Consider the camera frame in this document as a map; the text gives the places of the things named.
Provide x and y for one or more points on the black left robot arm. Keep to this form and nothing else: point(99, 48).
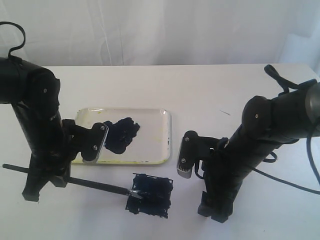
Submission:
point(33, 93)

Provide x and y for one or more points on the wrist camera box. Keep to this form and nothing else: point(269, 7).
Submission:
point(187, 154)
point(92, 141)

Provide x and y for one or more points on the thin black paintbrush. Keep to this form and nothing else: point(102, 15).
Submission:
point(86, 183)

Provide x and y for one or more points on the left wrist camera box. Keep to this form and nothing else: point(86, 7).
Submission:
point(92, 141)

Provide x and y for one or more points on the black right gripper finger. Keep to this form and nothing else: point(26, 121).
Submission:
point(222, 216)
point(205, 208)

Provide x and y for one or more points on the white backdrop curtain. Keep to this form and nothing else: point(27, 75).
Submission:
point(166, 32)

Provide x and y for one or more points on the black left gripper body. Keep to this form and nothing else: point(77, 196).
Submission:
point(51, 144)

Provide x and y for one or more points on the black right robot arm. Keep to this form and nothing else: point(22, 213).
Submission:
point(266, 125)

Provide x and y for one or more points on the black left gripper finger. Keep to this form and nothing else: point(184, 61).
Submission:
point(61, 176)
point(33, 186)

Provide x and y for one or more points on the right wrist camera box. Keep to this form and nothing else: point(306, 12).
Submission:
point(187, 154)

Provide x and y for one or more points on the dark blue paint blob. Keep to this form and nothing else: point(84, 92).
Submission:
point(120, 135)

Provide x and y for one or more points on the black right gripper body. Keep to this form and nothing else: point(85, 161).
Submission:
point(224, 168)

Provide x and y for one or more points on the white paint tray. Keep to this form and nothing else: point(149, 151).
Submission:
point(136, 136)

